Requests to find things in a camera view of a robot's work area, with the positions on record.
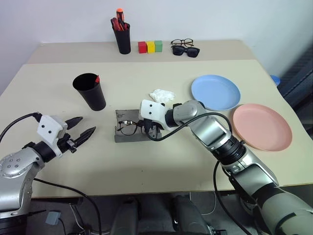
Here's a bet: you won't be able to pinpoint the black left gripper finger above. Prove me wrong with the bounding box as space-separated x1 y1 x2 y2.
65 117 84 131
73 126 96 148

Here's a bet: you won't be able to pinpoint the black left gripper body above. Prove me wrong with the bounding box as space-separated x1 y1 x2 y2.
57 133 78 154

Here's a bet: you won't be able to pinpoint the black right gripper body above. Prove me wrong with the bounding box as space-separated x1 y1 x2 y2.
149 121 164 140

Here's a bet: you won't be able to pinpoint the tortoiseshell eyeglasses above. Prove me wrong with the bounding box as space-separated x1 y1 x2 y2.
116 119 144 137

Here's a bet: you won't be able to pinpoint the grey open glasses case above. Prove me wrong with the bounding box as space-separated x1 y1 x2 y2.
114 109 162 143

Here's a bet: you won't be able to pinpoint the black plastic cup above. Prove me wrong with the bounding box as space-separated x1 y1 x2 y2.
72 72 107 112

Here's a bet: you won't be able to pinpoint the black tool holder cup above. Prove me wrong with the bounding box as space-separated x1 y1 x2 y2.
114 23 132 55

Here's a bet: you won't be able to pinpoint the white crumpled tissue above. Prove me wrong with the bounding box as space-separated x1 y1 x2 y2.
149 89 177 104

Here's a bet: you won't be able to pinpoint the blue plastic plate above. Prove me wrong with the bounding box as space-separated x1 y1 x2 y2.
190 74 242 112

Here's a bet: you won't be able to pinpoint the small grey box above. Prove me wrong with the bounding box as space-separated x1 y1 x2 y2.
45 211 62 226

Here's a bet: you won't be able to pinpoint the black sunglasses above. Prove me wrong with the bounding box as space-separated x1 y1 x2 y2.
172 46 201 58

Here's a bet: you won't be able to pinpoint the thin framed clear eyeglasses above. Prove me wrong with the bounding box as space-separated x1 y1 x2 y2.
170 38 195 47

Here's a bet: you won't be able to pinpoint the dark rounded shape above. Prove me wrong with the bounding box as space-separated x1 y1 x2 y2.
110 197 140 235

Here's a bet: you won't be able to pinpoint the pink plastic plate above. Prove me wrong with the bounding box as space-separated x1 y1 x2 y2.
232 103 293 153

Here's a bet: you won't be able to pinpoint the dark ribbed furniture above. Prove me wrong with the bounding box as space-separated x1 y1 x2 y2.
278 46 313 111

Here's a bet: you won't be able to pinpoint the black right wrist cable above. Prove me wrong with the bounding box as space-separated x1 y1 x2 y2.
143 113 232 141

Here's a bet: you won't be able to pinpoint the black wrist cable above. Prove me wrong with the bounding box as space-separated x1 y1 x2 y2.
143 113 232 141
0 112 41 145

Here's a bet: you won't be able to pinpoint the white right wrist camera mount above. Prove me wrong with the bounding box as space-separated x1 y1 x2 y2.
138 99 170 129

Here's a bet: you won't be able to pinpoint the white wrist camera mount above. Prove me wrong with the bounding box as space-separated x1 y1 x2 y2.
36 115 68 158
138 99 170 129

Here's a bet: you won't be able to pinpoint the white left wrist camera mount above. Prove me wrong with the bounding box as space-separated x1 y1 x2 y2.
36 115 68 158

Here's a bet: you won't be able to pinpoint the black left arm lower cable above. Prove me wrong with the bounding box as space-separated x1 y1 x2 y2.
33 178 103 235

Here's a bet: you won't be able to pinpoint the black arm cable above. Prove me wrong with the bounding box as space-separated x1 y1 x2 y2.
213 160 250 235
33 178 103 235

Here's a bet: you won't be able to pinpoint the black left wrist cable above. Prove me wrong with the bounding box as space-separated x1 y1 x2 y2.
0 112 41 145

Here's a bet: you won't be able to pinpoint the black right arm lower cable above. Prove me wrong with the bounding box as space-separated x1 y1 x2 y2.
213 160 250 235

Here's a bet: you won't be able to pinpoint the thin white cable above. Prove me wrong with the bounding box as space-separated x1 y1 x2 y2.
201 190 218 216

